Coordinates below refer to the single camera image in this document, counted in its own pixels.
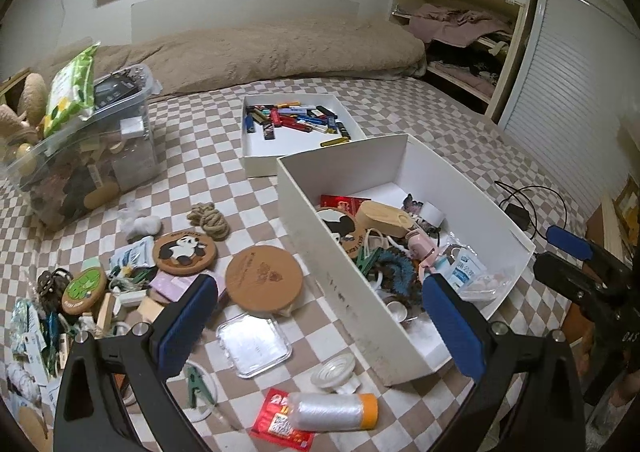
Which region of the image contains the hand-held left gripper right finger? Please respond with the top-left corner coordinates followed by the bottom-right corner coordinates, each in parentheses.
top-left (421, 274), bottom-right (587, 452)

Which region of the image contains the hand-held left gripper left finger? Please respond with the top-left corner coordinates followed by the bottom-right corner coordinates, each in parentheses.
top-left (52, 274), bottom-right (219, 452)

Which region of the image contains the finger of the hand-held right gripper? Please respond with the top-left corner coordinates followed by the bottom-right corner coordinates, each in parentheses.
top-left (546, 225), bottom-right (633, 283)
top-left (532, 252), bottom-right (608, 305)

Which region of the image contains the white shoe box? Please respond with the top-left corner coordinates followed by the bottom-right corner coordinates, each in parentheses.
top-left (276, 133), bottom-right (537, 387)

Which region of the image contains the clear film roll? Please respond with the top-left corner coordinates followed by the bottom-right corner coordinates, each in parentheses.
top-left (287, 392), bottom-right (379, 433)

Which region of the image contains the person's right hand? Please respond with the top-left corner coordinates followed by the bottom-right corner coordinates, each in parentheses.
top-left (607, 372), bottom-right (640, 408)

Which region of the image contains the purple notebook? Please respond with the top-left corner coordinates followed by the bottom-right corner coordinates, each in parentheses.
top-left (149, 271), bottom-right (201, 303)

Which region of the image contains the black power adapter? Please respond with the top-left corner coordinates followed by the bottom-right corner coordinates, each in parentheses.
top-left (495, 179), bottom-right (569, 241)

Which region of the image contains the blue white packet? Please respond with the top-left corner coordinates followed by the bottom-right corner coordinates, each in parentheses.
top-left (442, 244), bottom-right (489, 291)
top-left (110, 237), bottom-right (156, 268)

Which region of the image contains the large green clothes peg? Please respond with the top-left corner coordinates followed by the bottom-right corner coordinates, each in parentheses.
top-left (185, 364), bottom-right (214, 408)

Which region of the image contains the round brown panda coaster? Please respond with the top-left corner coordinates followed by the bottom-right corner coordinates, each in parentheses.
top-left (152, 230), bottom-right (219, 277)

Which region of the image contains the clear plastic case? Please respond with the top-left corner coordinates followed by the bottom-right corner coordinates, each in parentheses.
top-left (216, 313), bottom-right (294, 379)

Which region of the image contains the blue scrunchie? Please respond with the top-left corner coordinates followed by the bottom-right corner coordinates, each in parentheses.
top-left (372, 249), bottom-right (424, 303)

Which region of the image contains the large wooden clothespin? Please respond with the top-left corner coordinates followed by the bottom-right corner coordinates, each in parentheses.
top-left (96, 294), bottom-right (115, 333)

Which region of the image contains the pink plastic gadget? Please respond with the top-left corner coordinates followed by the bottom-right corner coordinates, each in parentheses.
top-left (405, 227), bottom-right (439, 278)

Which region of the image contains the round cork coaster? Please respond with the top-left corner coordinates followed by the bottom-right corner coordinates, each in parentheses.
top-left (225, 247), bottom-right (305, 315)

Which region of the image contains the white tissue wad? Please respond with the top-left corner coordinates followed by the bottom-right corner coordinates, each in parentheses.
top-left (120, 209), bottom-right (162, 241)

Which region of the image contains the green frog coaster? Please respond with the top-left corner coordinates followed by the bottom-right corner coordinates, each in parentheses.
top-left (61, 268), bottom-right (109, 315)

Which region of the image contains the red foil packet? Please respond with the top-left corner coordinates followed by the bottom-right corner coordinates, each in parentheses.
top-left (250, 388), bottom-right (316, 451)

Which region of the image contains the brown hair claw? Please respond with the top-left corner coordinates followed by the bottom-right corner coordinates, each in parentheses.
top-left (37, 269), bottom-right (71, 305)

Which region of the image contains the black white panda coaster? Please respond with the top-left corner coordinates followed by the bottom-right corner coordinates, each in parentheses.
top-left (317, 208), bottom-right (369, 258)

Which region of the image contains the white slatted door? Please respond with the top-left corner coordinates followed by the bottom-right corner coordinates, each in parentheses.
top-left (497, 0), bottom-right (640, 213)

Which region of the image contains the blue floral pouch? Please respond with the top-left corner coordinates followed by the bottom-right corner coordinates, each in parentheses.
top-left (10, 299), bottom-right (41, 348)

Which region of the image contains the red flat packet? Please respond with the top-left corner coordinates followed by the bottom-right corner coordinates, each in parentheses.
top-left (320, 194), bottom-right (371, 215)

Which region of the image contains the clear plastic storage bin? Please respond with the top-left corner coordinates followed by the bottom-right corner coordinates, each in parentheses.
top-left (0, 64), bottom-right (164, 233)

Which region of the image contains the white shallow box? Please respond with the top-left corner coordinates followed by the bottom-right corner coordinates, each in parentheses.
top-left (241, 92), bottom-right (368, 179)

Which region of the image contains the checkered bed sheet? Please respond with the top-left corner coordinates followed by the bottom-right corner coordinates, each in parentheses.
top-left (0, 74), bottom-right (626, 452)

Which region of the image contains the cream closet shelf unit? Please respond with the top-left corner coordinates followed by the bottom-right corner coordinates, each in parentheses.
top-left (387, 0), bottom-right (529, 121)

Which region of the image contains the dark clothes pile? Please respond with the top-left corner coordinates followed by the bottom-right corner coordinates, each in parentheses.
top-left (430, 39), bottom-right (506, 83)

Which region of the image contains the yellow ball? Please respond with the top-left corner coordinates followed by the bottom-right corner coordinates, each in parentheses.
top-left (12, 144), bottom-right (39, 173)

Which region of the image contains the pile of colourful lighters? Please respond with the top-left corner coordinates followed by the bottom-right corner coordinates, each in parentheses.
top-left (245, 102), bottom-right (354, 148)

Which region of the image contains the black device box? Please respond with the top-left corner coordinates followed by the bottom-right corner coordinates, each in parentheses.
top-left (92, 72), bottom-right (144, 108)

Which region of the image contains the green dotted snack bag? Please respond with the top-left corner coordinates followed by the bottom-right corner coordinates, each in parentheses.
top-left (42, 42), bottom-right (101, 138)

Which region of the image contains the beige fluffy blanket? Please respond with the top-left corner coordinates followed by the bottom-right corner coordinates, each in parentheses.
top-left (35, 14), bottom-right (426, 98)

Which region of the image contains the wooden frame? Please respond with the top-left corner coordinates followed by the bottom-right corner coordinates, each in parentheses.
top-left (600, 172), bottom-right (640, 263)

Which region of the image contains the jute rope bundle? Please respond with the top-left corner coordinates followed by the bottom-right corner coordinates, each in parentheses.
top-left (187, 202), bottom-right (231, 241)

